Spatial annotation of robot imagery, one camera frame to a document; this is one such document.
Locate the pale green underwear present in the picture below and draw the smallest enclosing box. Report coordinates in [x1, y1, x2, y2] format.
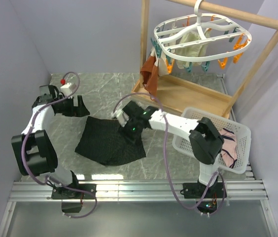
[175, 32, 208, 69]

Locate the aluminium mounting rail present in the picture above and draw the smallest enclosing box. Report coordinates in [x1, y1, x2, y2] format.
[8, 180, 268, 202]

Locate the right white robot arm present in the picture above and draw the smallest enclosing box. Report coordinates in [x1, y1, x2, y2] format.
[112, 101, 224, 198]

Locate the beige underwear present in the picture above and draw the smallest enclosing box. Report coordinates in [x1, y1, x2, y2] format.
[150, 38, 172, 77]

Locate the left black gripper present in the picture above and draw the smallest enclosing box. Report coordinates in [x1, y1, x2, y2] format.
[57, 95, 90, 118]

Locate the pink navy underwear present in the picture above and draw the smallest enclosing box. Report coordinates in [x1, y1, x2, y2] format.
[219, 128, 237, 168]

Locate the orange clothes peg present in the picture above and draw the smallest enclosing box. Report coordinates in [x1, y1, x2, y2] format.
[166, 59, 175, 74]

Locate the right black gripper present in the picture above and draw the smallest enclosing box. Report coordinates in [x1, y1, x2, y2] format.
[117, 117, 143, 146]

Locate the white plastic basket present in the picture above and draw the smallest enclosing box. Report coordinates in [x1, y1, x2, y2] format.
[180, 107, 251, 174]

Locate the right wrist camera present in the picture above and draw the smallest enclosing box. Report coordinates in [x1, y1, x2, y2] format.
[111, 109, 129, 127]

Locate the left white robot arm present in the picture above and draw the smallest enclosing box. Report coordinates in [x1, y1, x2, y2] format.
[11, 82, 96, 199]

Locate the teal clothes peg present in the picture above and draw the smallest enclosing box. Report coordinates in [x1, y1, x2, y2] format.
[183, 62, 193, 73]

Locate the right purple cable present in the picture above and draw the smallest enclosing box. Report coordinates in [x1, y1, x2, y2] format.
[113, 93, 227, 218]

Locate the purple cable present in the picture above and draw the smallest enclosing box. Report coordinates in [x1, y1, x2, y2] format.
[113, 93, 227, 218]
[20, 71, 98, 219]

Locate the wooden drying rack frame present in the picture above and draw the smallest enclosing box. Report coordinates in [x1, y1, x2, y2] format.
[132, 0, 278, 118]

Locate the rust brown underwear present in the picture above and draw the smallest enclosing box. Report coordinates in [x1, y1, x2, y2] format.
[140, 56, 158, 97]

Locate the white clip hanger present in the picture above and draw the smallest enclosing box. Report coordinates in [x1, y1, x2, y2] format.
[154, 0, 252, 63]

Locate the black striped underwear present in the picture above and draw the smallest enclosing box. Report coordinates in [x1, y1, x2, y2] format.
[75, 116, 146, 166]

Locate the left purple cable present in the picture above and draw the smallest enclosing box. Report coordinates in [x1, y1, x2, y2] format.
[20, 71, 98, 219]

